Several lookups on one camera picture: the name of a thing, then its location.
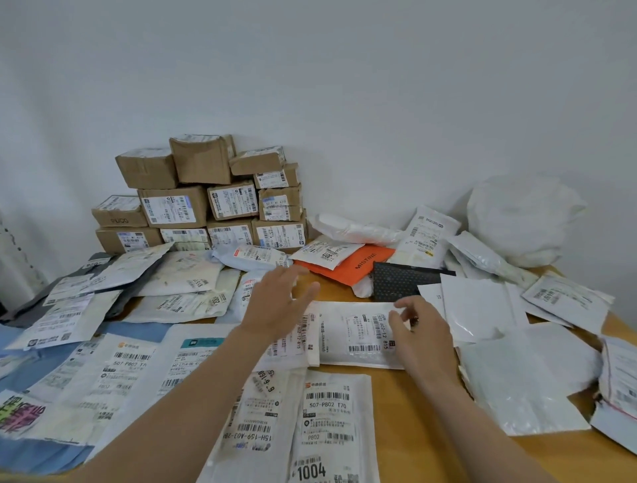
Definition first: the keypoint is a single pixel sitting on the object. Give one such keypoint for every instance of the tall brown box double label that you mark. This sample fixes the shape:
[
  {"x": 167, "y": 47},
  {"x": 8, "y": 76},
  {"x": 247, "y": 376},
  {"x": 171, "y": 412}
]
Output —
[{"x": 184, "y": 236}]

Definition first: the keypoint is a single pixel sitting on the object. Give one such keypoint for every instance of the white metal shelf rack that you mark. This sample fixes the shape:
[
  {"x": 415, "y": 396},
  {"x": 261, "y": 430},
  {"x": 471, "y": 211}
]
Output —
[{"x": 15, "y": 259}]

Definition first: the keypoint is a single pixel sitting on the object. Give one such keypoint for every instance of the stack of cardboard boxes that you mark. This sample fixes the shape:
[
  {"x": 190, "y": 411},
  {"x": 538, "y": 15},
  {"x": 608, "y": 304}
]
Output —
[{"x": 199, "y": 161}]

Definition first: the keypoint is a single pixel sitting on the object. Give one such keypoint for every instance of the white mailer teal label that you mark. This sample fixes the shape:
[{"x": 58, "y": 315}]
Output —
[{"x": 184, "y": 358}]

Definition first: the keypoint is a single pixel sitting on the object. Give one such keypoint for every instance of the white pouch bold black print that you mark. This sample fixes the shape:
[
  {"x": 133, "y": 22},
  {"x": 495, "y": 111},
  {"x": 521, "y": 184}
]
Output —
[{"x": 293, "y": 343}]

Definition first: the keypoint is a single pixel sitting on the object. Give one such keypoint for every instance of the small white pouch square label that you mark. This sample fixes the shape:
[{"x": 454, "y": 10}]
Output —
[{"x": 326, "y": 254}]

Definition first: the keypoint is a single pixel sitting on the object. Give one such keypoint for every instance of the blue plastic mailer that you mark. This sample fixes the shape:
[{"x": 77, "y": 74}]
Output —
[{"x": 50, "y": 458}]

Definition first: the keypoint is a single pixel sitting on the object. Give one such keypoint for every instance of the grey poly mailer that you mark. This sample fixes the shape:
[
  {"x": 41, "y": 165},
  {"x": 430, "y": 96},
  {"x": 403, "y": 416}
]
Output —
[{"x": 30, "y": 311}]

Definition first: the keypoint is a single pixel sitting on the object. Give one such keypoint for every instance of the person's left hand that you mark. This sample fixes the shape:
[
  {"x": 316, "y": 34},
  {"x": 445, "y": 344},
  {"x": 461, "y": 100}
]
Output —
[{"x": 273, "y": 308}]

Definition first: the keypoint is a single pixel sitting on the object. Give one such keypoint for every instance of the pile of white mailers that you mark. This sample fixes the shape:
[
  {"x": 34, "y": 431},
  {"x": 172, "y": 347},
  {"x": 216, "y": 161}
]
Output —
[{"x": 358, "y": 230}]

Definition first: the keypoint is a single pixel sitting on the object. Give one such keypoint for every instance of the person's left forearm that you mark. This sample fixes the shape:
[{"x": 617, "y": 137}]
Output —
[{"x": 174, "y": 423}]

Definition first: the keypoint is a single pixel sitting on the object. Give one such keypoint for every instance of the INS BAHA cardboard box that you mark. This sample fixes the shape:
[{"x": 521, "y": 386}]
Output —
[{"x": 107, "y": 241}]

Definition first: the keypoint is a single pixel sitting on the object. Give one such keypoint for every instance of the white bubble packet barcode label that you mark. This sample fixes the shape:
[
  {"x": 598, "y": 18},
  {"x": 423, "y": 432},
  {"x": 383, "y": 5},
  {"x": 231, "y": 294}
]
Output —
[{"x": 348, "y": 333}]

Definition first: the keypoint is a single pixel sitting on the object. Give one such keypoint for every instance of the cream mailer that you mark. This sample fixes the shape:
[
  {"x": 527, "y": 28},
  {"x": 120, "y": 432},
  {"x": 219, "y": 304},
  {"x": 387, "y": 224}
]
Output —
[{"x": 184, "y": 273}]

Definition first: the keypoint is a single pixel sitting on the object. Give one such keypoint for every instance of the white pouch long label strip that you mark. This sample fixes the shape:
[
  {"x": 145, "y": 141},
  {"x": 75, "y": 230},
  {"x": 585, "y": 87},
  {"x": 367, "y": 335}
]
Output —
[{"x": 333, "y": 428}]

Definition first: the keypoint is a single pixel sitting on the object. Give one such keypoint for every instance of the brown box white barcode label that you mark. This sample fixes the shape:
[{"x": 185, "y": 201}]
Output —
[{"x": 256, "y": 161}]

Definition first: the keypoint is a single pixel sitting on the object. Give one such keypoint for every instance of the orange mailer envelope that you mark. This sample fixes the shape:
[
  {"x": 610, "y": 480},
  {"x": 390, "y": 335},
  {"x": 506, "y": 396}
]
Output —
[{"x": 358, "y": 266}]

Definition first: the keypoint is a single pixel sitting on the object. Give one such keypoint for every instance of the large white plastic bag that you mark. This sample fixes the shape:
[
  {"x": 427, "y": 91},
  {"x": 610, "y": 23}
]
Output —
[{"x": 527, "y": 219}]

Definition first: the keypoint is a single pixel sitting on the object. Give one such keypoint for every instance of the white pouch yellow framed label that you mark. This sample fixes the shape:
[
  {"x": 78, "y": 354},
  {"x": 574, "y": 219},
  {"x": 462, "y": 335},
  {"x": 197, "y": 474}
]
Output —
[{"x": 129, "y": 268}]

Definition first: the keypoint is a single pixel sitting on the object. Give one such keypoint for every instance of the white pouch wide barcode label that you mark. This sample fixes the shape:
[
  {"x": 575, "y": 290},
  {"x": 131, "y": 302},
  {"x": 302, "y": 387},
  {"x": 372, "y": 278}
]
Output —
[{"x": 64, "y": 318}]

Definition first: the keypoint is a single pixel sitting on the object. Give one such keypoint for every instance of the black bubble mailer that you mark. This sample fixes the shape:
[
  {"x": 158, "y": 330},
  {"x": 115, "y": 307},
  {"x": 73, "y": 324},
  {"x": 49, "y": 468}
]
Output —
[{"x": 403, "y": 281}]

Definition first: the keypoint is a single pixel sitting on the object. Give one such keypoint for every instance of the person's right hand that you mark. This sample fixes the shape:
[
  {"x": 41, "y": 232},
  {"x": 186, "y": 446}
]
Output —
[{"x": 428, "y": 348}]

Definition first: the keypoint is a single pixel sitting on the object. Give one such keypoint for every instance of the light blue-grey soft parcel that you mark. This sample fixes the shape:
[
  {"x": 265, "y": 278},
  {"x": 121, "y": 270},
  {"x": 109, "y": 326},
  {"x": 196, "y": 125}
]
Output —
[{"x": 254, "y": 257}]

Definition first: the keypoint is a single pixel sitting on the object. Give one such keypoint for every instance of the brown box large label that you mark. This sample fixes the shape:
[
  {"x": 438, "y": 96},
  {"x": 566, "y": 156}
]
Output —
[{"x": 119, "y": 214}]

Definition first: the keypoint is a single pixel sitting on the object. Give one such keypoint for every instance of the white mailer red square logo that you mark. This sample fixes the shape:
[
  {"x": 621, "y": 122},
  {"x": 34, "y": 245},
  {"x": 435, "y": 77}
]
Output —
[{"x": 612, "y": 433}]

